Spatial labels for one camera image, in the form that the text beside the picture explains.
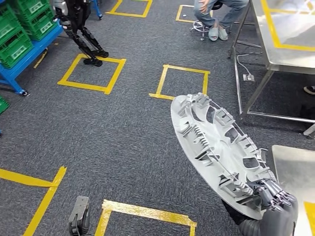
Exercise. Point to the black humanoid robot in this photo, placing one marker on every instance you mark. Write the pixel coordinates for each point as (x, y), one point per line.
(73, 9)

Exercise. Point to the blue metal shelf rack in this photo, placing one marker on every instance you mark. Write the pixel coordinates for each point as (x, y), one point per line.
(14, 73)

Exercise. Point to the yellow floor tape square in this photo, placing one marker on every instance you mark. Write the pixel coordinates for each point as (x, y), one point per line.
(115, 76)
(147, 211)

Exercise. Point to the grey plastic wheel cover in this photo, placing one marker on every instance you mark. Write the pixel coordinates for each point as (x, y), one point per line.
(222, 156)

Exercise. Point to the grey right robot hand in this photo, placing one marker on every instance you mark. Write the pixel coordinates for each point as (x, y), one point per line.
(280, 221)

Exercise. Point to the green plastic crate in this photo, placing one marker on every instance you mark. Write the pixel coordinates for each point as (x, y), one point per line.
(16, 52)
(4, 106)
(7, 22)
(32, 8)
(43, 27)

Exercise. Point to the person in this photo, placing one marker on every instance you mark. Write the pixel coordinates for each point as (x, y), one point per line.
(221, 11)

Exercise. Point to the chrome stool base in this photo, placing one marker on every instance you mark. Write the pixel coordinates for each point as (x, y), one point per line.
(198, 26)

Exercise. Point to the person's shoe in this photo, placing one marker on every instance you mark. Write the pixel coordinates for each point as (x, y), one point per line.
(310, 90)

